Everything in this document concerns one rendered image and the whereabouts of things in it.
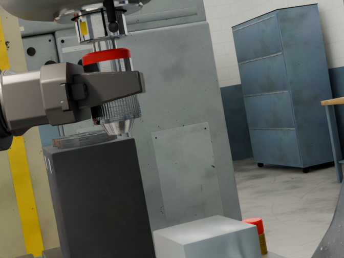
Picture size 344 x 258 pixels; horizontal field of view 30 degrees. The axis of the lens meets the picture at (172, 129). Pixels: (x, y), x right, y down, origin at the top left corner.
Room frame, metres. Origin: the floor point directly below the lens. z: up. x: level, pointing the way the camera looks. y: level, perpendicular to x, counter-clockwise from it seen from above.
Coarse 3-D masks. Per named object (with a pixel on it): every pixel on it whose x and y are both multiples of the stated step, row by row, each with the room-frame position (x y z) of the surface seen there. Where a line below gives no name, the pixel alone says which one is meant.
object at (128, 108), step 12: (108, 60) 0.59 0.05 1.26; (120, 60) 0.60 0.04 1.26; (84, 72) 0.61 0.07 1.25; (132, 96) 0.60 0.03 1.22; (96, 108) 0.60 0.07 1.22; (108, 108) 0.59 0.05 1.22; (120, 108) 0.59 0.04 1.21; (132, 108) 0.60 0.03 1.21; (96, 120) 0.60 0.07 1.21; (108, 120) 0.59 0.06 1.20; (120, 120) 0.59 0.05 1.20
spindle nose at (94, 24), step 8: (80, 16) 0.60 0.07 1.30; (88, 16) 0.59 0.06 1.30; (96, 16) 0.59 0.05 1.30; (104, 16) 0.59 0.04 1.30; (120, 16) 0.60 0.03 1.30; (88, 24) 0.59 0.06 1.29; (96, 24) 0.59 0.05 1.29; (104, 24) 0.59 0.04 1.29; (120, 24) 0.60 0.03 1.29; (80, 32) 0.60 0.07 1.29; (88, 32) 0.60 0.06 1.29; (96, 32) 0.59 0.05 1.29; (104, 32) 0.59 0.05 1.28; (120, 32) 0.60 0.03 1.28; (80, 40) 0.60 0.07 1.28; (88, 40) 0.60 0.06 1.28
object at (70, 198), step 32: (64, 160) 0.89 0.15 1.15; (96, 160) 0.90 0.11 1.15; (128, 160) 0.91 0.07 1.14; (64, 192) 0.88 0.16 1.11; (96, 192) 0.89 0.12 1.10; (128, 192) 0.90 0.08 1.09; (64, 224) 0.88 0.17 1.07; (96, 224) 0.89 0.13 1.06; (128, 224) 0.90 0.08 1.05; (64, 256) 1.02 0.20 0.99; (96, 256) 0.89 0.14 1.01; (128, 256) 0.90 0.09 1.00
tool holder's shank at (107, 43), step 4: (96, 40) 0.60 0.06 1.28; (100, 40) 0.60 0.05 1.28; (104, 40) 0.61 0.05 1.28; (108, 40) 0.61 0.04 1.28; (112, 40) 0.61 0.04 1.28; (88, 44) 0.62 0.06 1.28; (92, 44) 0.61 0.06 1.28; (96, 44) 0.61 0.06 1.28; (100, 44) 0.61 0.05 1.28; (104, 44) 0.61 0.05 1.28; (108, 44) 0.61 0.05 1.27; (112, 44) 0.61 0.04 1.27; (96, 48) 0.61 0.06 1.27; (100, 48) 0.61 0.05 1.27; (104, 48) 0.61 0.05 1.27; (108, 48) 0.61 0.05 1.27; (112, 48) 0.61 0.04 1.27; (116, 48) 0.61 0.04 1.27
